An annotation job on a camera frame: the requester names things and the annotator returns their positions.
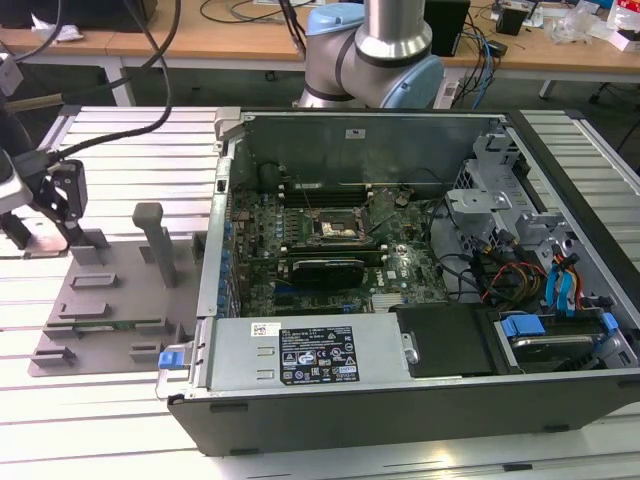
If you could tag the crumpled white paper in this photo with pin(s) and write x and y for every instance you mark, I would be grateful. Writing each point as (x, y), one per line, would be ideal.
(50, 32)

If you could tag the green motherboard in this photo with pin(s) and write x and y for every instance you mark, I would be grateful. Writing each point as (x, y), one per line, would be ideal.
(415, 280)

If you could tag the small black adapter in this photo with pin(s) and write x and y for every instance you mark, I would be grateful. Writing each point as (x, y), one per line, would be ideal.
(498, 48)

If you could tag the black RAM slot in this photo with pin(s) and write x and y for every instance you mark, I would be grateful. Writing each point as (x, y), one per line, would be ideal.
(300, 190)
(300, 247)
(300, 201)

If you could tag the black open PC case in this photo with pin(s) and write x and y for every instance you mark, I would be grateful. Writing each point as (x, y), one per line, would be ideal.
(350, 420)

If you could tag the blue plastic latch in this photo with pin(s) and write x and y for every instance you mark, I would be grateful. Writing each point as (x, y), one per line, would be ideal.
(170, 361)

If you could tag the hard disk in blue carrier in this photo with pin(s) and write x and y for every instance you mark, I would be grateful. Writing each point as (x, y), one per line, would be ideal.
(522, 326)

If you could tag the wooden desk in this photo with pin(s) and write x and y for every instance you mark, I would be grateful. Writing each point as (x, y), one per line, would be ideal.
(560, 55)
(225, 45)

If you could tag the clear plastic packaging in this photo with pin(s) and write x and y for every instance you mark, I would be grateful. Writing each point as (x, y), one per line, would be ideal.
(575, 25)

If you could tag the silver metal drive cage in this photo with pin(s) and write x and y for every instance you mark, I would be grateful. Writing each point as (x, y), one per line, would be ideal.
(475, 205)

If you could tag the CPU socket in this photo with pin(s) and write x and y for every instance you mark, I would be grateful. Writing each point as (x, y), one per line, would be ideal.
(335, 229)

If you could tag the large black box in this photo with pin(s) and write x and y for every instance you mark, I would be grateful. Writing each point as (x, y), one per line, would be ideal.
(100, 15)

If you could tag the black graphics card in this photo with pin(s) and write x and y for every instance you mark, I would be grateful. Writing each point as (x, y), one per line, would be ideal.
(325, 274)

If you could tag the silver chipset heat sink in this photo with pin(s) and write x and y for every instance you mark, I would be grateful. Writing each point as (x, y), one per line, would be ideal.
(387, 300)

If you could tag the grey parts rack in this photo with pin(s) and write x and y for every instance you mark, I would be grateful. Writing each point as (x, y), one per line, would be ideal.
(125, 300)

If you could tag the white labelled device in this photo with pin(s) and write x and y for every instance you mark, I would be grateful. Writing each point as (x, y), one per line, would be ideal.
(450, 92)

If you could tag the black container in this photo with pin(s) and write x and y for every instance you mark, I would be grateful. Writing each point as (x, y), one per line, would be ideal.
(511, 22)

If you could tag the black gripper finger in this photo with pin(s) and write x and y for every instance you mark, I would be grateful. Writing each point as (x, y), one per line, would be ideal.
(14, 230)
(75, 190)

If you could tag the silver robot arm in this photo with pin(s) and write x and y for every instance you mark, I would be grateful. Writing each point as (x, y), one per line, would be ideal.
(390, 30)

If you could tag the thin metal locking lever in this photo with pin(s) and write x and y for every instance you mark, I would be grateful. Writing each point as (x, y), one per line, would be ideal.
(306, 194)

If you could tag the installed RAM stick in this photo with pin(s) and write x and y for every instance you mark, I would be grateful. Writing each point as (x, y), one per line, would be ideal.
(370, 256)

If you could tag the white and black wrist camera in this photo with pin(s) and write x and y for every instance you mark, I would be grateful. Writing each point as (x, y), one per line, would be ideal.
(10, 185)

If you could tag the silver power supply with label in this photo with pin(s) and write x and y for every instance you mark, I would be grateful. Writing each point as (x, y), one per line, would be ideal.
(240, 355)

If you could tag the white cardboard box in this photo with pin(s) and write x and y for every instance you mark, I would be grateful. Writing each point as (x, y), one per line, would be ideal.
(627, 40)

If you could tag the round coin cell battery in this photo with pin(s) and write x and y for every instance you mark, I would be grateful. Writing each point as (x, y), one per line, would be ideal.
(400, 200)

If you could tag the green RAM stick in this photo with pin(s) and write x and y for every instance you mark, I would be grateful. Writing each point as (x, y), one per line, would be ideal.
(122, 325)

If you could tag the black plastic bay cover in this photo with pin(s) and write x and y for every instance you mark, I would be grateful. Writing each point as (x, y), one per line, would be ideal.
(445, 340)

